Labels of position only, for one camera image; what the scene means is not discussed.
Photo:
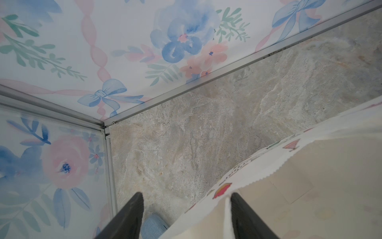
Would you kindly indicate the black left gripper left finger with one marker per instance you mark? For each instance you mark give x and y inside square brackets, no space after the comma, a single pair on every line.
[127,223]

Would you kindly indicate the white printed paper bag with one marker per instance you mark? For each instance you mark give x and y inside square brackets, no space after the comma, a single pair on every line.
[321,183]

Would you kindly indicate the aluminium enclosure frame post left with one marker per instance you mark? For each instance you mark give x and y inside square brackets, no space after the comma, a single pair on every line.
[112,199]

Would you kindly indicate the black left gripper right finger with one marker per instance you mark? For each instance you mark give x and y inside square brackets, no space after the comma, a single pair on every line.
[246,223]

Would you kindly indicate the light blue oval object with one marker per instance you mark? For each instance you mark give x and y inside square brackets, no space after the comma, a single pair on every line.
[153,227]

